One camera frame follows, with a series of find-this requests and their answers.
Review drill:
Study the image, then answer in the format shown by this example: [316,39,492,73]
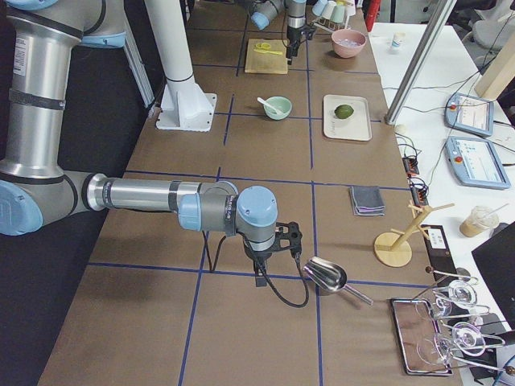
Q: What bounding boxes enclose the white plastic spoon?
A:
[257,97,282,114]

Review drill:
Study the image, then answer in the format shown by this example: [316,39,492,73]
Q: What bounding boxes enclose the red object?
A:
[364,0,381,32]

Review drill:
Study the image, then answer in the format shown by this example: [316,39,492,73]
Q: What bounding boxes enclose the black box with label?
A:
[423,224,456,273]

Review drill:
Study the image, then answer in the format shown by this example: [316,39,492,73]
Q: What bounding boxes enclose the white cup on rack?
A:
[321,0,337,20]

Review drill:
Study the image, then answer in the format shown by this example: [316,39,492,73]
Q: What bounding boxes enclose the light green bowl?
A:
[263,96,293,121]

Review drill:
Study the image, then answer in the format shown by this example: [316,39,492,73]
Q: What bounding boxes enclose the glass rack with glasses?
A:
[417,266,514,378]

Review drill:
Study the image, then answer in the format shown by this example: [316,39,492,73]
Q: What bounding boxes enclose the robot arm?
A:
[236,0,316,64]
[1,4,309,302]

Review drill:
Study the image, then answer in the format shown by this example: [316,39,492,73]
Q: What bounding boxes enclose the aluminium frame post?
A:
[385,0,456,125]

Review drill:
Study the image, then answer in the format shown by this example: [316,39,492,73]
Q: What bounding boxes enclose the cup rack with wooden rod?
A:
[314,1,356,31]

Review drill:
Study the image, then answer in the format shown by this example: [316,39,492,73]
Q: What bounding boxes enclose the grey folded cloth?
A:
[349,186,385,216]

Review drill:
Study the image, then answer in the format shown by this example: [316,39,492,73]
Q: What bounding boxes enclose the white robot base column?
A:
[145,0,217,132]

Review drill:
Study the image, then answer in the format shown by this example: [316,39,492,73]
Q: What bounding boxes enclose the teach pendant near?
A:
[445,136,511,190]

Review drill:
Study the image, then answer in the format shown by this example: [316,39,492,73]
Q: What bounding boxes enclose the yellow plastic knife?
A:
[253,47,283,55]

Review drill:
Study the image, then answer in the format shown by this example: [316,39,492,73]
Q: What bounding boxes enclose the white rabbit tray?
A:
[323,94,372,142]

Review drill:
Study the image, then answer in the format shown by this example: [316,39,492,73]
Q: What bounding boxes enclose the teach pendant far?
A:
[444,92,494,138]

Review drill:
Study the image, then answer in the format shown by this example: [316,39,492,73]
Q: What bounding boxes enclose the teach pendant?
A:
[445,136,511,190]
[444,92,494,138]

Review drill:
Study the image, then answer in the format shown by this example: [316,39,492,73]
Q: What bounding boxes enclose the wooden mug tree stand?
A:
[373,200,454,268]

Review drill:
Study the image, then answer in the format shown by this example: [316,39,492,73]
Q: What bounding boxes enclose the clear ice cubes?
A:
[336,39,361,47]

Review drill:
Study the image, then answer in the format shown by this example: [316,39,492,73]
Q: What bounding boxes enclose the mirror tray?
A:
[389,298,453,377]

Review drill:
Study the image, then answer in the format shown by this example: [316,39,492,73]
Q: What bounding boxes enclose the bamboo cutting board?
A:
[245,39,288,75]

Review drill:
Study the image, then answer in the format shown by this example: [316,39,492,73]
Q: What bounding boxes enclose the green lime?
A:
[334,105,354,120]

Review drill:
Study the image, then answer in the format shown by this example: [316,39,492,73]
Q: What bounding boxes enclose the iced coffee cup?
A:
[459,204,507,237]

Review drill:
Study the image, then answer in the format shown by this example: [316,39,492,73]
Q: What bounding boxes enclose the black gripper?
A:
[286,26,316,65]
[243,222,302,287]

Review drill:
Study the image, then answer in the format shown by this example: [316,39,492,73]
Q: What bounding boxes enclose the pink bowl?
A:
[331,29,367,59]

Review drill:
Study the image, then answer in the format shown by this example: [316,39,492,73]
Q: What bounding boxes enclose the metal scoop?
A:
[303,257,373,306]

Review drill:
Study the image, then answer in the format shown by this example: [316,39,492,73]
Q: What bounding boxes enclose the paper cup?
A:
[389,31,406,54]

